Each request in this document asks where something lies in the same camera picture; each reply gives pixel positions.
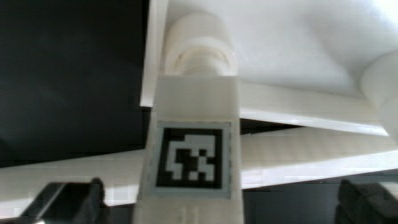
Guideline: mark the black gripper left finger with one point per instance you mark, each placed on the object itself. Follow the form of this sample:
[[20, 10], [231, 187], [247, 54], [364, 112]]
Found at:
[[67, 204]]

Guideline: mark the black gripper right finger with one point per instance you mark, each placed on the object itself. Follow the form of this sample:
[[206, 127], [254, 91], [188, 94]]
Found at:
[[366, 203]]

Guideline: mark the white table leg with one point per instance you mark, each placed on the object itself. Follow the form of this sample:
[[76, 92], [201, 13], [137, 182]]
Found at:
[[190, 190]]

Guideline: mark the white square tabletop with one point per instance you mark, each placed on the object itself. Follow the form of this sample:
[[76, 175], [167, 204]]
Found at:
[[306, 42]]

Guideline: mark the white U-shaped obstacle wall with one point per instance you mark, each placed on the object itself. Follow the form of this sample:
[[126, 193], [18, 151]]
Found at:
[[286, 156]]

